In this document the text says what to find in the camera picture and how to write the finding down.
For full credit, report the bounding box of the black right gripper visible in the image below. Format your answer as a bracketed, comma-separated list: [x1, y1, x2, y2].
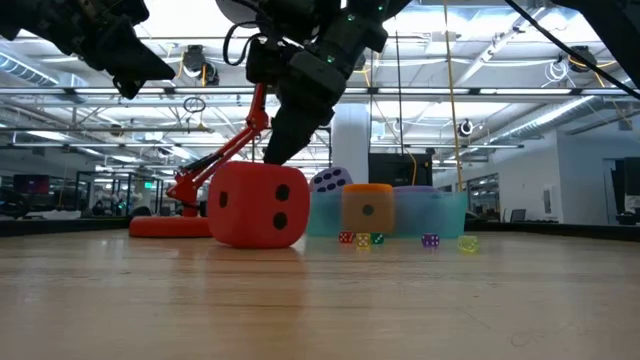
[263, 52, 349, 166]

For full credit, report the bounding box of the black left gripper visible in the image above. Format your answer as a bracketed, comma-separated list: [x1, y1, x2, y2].
[0, 0, 176, 100]

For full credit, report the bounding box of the orange foam die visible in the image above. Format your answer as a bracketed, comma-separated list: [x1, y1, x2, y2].
[341, 182, 397, 235]

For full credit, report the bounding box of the red foam die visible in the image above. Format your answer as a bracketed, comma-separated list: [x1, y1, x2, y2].
[207, 160, 312, 250]

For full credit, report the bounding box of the black computer case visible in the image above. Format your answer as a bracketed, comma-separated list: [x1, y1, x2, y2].
[368, 152, 434, 188]

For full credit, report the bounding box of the dark background monitor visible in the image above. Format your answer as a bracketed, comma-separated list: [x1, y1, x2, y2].
[13, 174, 51, 196]

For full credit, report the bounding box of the red desk lamp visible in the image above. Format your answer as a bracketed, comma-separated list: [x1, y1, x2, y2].
[128, 0, 274, 239]

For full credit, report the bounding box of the teal translucent plastic bin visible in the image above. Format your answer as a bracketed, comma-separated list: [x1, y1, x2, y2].
[305, 189, 469, 240]

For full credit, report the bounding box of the black monitor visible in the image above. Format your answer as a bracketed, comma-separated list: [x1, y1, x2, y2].
[612, 157, 640, 226]

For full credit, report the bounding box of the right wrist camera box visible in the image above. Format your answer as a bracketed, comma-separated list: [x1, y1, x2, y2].
[244, 37, 289, 85]

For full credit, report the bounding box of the black hanging cable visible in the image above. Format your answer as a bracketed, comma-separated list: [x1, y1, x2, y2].
[394, 29, 405, 156]

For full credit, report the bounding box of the yellow cable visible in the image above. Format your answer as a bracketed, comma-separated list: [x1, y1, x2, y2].
[442, 0, 465, 194]

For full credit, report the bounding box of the black metal table frame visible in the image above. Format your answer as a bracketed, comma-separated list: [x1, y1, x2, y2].
[0, 215, 640, 243]

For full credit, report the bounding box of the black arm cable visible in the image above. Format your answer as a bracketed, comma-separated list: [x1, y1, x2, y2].
[502, 0, 640, 101]

